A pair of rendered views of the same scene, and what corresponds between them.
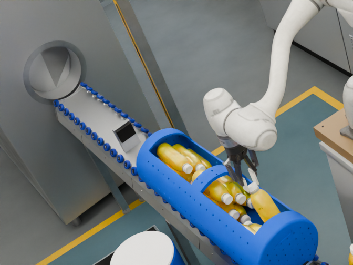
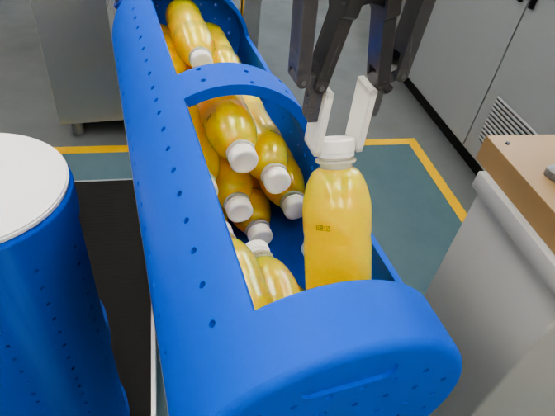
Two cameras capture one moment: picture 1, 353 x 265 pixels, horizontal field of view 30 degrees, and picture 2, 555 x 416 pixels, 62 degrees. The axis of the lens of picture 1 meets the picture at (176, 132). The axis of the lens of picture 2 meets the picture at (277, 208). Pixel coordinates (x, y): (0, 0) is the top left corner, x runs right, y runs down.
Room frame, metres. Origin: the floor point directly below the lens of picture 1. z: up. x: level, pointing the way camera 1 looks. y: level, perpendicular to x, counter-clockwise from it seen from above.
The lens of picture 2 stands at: (1.37, -0.09, 1.54)
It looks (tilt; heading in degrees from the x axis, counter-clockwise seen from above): 42 degrees down; 356
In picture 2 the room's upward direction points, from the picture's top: 8 degrees clockwise
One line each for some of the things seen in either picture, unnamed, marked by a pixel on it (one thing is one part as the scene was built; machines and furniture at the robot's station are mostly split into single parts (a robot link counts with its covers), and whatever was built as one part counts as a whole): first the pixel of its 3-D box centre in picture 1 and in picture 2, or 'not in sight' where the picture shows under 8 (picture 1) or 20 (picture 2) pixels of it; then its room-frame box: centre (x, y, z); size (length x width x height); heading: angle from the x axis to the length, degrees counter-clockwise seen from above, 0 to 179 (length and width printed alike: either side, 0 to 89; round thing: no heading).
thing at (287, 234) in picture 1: (218, 200); (225, 156); (1.97, -0.04, 1.09); 0.88 x 0.28 x 0.28; 19
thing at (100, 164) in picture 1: (108, 179); not in sight; (3.41, 0.53, 0.31); 0.06 x 0.06 x 0.63; 19
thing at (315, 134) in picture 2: (244, 184); (318, 118); (1.76, -0.14, 1.30); 0.03 x 0.01 x 0.07; 19
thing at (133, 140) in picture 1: (127, 136); not in sight; (2.77, 0.24, 1.00); 0.10 x 0.04 x 0.15; 109
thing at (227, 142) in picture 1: (230, 134); not in sight; (1.76, -0.16, 1.53); 0.09 x 0.09 x 0.06
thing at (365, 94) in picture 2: (253, 176); (360, 115); (1.77, -0.19, 1.30); 0.03 x 0.01 x 0.07; 19
